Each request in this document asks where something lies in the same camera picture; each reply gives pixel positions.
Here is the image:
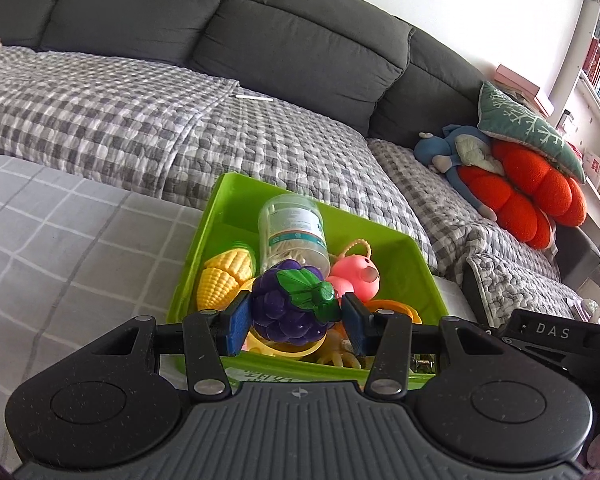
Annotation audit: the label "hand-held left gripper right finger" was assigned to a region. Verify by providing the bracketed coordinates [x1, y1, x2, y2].
[341, 294, 508, 403]

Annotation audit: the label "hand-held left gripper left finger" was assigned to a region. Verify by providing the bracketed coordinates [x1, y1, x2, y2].
[87, 292, 253, 402]

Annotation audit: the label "translucent tan hand toy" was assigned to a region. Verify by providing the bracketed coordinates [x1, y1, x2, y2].
[314, 322, 363, 371]

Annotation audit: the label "orange toy pumpkin half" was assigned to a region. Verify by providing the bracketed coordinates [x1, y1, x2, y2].
[365, 299, 423, 326]

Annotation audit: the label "purple toy grapes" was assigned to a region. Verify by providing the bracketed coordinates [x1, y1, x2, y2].
[250, 259, 343, 346]

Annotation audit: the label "pink pig toy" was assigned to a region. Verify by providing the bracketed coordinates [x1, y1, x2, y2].
[326, 240, 382, 306]

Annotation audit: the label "yellow toy corn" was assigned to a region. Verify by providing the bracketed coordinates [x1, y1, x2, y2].
[196, 242, 257, 311]

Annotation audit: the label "clear cotton swab jar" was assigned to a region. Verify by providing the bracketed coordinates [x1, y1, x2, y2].
[257, 195, 331, 273]

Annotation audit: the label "green plastic box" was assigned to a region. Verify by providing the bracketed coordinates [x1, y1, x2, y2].
[166, 172, 451, 393]

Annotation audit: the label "grey checked quilted sofa cover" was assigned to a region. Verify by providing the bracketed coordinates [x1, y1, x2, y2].
[0, 45, 438, 273]
[462, 252, 583, 328]
[367, 137, 563, 283]

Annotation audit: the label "orange pumpkin cushion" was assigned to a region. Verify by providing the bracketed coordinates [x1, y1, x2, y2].
[455, 139, 588, 251]

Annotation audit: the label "blue plush toy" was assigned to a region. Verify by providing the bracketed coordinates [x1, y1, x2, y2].
[414, 125, 506, 221]

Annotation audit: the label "light grey grid blanket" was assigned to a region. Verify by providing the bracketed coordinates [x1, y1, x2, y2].
[0, 155, 221, 471]

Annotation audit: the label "teal patterned cushion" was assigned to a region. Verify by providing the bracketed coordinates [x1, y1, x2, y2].
[477, 80, 587, 185]

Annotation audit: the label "white bookshelf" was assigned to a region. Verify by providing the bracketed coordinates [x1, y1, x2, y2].
[550, 0, 600, 231]

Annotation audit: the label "dark grey sofa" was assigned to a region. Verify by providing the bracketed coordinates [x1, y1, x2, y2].
[0, 0, 600, 291]

